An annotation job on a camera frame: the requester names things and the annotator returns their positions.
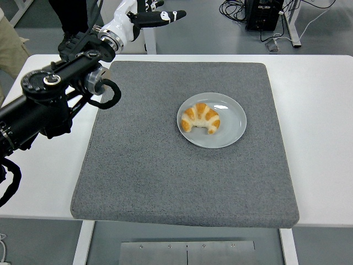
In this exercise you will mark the white table leg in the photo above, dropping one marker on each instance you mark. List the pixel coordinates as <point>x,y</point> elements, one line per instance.
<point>289,248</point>
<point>82,243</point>

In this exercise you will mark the white desk foot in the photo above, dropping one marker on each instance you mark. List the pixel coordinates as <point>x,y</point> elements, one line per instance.
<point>24,11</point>

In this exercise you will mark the black computer case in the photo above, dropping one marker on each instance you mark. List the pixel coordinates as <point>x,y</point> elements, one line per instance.
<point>262,13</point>

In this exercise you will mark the white desk post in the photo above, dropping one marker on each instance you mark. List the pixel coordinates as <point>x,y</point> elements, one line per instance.
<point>150,41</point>

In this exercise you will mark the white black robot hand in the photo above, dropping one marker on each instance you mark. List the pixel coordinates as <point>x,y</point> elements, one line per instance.
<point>122,25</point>

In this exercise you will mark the person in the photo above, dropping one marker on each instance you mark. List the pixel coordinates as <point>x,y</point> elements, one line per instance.
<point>11,41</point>
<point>69,13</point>

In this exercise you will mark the golden croissant bread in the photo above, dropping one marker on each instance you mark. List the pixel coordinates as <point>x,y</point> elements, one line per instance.
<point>200,116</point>

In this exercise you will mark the white desk leg with foot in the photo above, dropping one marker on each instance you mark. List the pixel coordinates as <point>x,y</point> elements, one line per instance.
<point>292,25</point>

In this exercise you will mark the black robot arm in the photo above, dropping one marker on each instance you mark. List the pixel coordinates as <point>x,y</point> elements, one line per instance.
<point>41,110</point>

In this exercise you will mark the grey round plate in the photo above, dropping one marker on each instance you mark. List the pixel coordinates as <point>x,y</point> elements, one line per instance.
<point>231,129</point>

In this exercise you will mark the grey speckled mat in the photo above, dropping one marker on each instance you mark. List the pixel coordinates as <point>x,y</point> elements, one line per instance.
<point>179,179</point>

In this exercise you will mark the grey metal plate with screws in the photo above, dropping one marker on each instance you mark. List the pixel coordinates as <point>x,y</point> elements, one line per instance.
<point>154,254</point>

